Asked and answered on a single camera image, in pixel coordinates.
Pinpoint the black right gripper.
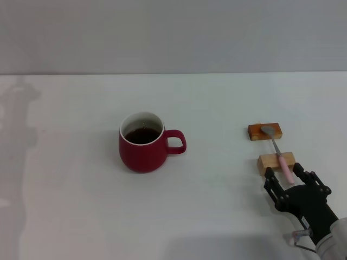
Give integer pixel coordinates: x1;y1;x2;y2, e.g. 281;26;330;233
264;162;339;246

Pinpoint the pink handled metal spoon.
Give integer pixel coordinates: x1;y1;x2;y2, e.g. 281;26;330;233
260;125;295;186

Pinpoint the red ceramic coffee cup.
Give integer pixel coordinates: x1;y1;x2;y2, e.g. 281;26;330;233
118;111;187;174

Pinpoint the light wooden notched block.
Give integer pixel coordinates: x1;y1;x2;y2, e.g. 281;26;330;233
257;151;296;177

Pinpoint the dark orange wooden block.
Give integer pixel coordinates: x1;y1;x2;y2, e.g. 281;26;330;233
247;122;284;142

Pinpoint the grey cable with metal plug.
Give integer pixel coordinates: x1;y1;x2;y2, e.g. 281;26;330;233
283;229;318;254

